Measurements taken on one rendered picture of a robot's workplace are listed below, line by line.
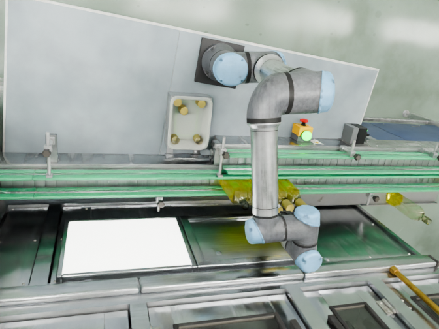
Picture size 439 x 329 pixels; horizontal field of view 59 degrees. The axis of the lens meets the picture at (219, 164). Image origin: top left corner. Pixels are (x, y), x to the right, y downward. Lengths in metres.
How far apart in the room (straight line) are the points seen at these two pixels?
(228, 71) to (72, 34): 0.59
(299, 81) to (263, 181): 0.29
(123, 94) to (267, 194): 0.80
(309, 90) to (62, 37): 0.94
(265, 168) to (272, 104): 0.18
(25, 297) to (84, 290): 0.15
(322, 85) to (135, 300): 0.81
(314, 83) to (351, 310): 0.73
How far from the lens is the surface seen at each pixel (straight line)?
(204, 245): 1.44
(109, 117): 1.66
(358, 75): 1.98
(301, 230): 1.16
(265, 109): 1.05
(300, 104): 1.08
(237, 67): 1.43
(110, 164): 1.59
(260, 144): 1.07
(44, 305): 1.25
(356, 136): 1.96
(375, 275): 1.56
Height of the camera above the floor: 2.35
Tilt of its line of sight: 62 degrees down
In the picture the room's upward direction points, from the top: 144 degrees clockwise
